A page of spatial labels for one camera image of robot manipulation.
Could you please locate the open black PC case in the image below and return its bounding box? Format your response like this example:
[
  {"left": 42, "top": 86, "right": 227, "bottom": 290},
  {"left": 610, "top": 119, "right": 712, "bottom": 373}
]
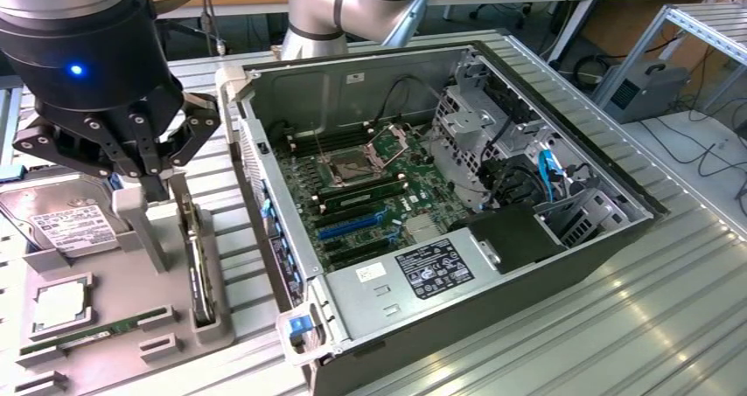
[{"left": 213, "top": 39, "right": 670, "bottom": 396}]

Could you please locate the medium black expansion slot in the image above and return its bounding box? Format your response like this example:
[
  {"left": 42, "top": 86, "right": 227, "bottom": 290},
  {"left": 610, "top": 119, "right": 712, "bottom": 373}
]
[{"left": 314, "top": 206, "right": 380, "bottom": 229}]

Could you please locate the grey hanging cable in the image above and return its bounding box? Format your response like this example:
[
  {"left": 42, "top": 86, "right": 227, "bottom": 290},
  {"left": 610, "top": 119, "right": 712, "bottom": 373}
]
[{"left": 200, "top": 0, "right": 229, "bottom": 57}]

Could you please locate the black looped wire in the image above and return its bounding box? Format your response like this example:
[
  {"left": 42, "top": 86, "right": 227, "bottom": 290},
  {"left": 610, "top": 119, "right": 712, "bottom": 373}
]
[{"left": 372, "top": 75, "right": 438, "bottom": 129}]

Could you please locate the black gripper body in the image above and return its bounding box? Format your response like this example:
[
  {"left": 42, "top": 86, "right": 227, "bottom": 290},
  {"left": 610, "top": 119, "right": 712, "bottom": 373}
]
[{"left": 0, "top": 0, "right": 188, "bottom": 124}]

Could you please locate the thin locking lever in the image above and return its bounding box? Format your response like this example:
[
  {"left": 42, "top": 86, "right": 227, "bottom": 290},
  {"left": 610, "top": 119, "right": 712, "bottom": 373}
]
[{"left": 310, "top": 124, "right": 328, "bottom": 159}]

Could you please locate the black office chair base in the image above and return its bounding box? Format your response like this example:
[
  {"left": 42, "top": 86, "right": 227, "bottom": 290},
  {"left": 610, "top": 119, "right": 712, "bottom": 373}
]
[
  {"left": 442, "top": 2, "right": 533, "bottom": 26},
  {"left": 155, "top": 17, "right": 229, "bottom": 61}
]

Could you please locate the grey box unit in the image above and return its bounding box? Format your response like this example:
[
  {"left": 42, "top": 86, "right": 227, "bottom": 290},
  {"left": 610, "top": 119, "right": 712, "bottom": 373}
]
[{"left": 594, "top": 57, "right": 693, "bottom": 124}]

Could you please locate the grey power supply unit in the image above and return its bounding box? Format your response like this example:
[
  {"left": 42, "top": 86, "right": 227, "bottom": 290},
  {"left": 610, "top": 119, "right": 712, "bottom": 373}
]
[{"left": 322, "top": 226, "right": 503, "bottom": 343}]

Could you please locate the black plastic shroud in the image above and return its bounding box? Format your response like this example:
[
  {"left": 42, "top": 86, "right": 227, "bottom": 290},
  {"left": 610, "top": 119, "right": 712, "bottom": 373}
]
[{"left": 466, "top": 205, "right": 567, "bottom": 275}]

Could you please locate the silver CPU chip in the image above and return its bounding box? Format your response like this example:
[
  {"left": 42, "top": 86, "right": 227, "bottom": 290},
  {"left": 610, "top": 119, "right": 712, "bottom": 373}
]
[{"left": 32, "top": 281, "right": 89, "bottom": 332}]

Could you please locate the aluminium frame table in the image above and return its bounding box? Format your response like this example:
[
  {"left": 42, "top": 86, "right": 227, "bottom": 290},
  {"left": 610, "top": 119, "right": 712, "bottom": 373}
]
[{"left": 605, "top": 0, "right": 747, "bottom": 113}]

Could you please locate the blue wire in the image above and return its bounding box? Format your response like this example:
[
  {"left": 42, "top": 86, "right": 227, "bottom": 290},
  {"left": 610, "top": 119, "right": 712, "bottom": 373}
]
[{"left": 539, "top": 149, "right": 562, "bottom": 204}]

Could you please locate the grey parts rack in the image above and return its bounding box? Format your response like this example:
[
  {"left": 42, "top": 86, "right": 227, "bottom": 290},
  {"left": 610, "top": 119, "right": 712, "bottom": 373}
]
[{"left": 9, "top": 185, "right": 235, "bottom": 396}]

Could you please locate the green RAM stick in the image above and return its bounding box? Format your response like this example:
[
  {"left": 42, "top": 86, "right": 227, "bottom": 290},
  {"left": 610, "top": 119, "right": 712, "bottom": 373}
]
[
  {"left": 20, "top": 306, "right": 171, "bottom": 356},
  {"left": 318, "top": 180, "right": 407, "bottom": 210}
]

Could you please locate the silver chipset heat sink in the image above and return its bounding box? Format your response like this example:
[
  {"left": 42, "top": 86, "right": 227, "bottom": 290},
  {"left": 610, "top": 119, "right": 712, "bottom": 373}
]
[{"left": 404, "top": 216, "right": 443, "bottom": 242}]

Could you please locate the black disk wire bundle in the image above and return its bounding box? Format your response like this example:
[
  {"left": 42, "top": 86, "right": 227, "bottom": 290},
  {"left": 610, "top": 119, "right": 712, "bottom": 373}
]
[{"left": 483, "top": 157, "right": 594, "bottom": 207}]

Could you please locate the blue expansion slot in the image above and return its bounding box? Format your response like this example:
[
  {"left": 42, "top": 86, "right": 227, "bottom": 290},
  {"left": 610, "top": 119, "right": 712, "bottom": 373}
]
[{"left": 318, "top": 219, "right": 383, "bottom": 242}]

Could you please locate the long black expansion slot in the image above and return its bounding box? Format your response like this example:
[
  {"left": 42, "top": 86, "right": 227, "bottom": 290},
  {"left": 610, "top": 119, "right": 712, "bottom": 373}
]
[
  {"left": 323, "top": 238, "right": 390, "bottom": 260},
  {"left": 335, "top": 249, "right": 395, "bottom": 268}
]

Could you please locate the metal socket cover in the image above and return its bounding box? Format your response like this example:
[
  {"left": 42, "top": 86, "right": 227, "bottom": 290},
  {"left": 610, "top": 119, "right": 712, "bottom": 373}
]
[{"left": 364, "top": 124, "right": 419, "bottom": 170}]

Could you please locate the silver drive bracket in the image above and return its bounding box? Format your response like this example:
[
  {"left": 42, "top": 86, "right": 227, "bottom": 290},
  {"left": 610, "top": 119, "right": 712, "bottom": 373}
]
[{"left": 534, "top": 188, "right": 650, "bottom": 247}]

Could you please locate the metal disk bay cage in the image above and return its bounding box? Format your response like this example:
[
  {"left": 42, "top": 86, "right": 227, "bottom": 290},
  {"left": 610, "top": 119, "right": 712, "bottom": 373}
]
[{"left": 434, "top": 83, "right": 530, "bottom": 187}]

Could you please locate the hard disk with blue rails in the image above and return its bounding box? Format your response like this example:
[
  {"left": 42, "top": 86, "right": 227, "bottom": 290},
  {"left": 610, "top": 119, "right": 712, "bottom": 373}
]
[{"left": 0, "top": 163, "right": 126, "bottom": 258}]

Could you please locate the green motherboard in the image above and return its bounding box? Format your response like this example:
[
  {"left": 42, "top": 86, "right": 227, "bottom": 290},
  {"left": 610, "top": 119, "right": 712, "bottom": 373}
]
[{"left": 272, "top": 122, "right": 474, "bottom": 271}]

